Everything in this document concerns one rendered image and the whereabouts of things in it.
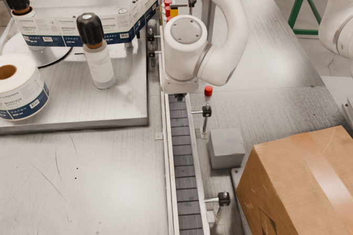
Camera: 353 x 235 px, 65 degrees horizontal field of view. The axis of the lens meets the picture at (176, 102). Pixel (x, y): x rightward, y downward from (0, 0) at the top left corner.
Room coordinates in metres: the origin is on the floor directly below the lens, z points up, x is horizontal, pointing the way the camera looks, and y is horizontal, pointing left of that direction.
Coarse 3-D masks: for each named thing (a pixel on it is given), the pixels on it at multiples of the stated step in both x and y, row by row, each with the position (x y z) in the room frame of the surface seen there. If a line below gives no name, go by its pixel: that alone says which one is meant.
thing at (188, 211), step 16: (176, 112) 0.64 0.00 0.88; (176, 128) 0.57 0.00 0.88; (176, 144) 0.50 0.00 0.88; (176, 160) 0.44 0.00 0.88; (192, 160) 0.44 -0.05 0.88; (176, 176) 0.39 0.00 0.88; (192, 176) 0.39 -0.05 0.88; (176, 192) 0.34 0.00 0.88; (192, 192) 0.34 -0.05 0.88; (192, 208) 0.29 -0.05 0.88; (192, 224) 0.24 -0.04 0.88
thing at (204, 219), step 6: (186, 96) 0.65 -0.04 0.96; (186, 102) 0.62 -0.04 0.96; (186, 108) 0.59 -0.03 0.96; (192, 126) 0.52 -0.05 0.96; (192, 132) 0.49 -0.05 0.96; (192, 138) 0.47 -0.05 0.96; (192, 144) 0.45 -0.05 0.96; (192, 150) 0.43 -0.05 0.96; (198, 168) 0.37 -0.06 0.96; (198, 174) 0.35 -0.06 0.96; (198, 180) 0.33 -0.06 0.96; (198, 186) 0.32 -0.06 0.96; (198, 192) 0.30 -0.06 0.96; (204, 210) 0.25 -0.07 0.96; (204, 216) 0.24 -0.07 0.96; (204, 222) 0.22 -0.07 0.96; (204, 228) 0.21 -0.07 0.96; (204, 234) 0.19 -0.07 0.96
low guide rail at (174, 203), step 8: (160, 32) 1.09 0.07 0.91; (168, 104) 0.65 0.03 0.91; (168, 112) 0.61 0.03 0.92; (168, 120) 0.58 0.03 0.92; (168, 128) 0.54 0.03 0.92; (168, 136) 0.51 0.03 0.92; (168, 144) 0.48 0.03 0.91; (176, 208) 0.27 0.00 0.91; (176, 216) 0.25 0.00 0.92; (176, 224) 0.23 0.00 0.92; (176, 232) 0.21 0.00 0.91
